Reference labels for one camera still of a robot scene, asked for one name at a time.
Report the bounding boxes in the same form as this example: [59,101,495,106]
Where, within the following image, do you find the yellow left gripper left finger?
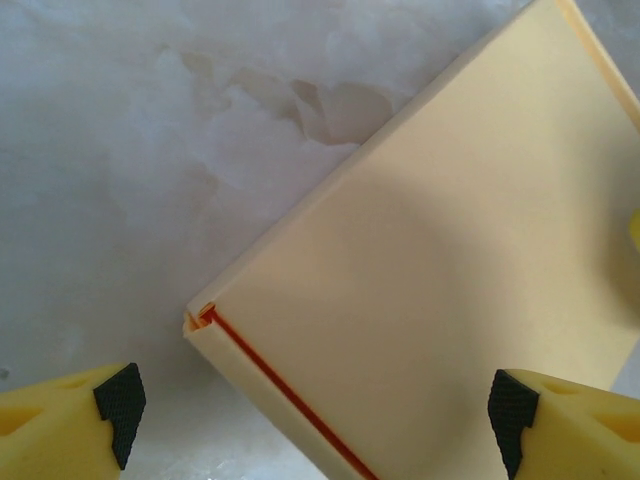
[0,362,147,480]

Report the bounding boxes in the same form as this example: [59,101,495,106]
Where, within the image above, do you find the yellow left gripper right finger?
[488,368,640,480]

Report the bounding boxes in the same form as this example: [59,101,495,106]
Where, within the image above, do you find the orange paper box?
[182,0,640,480]

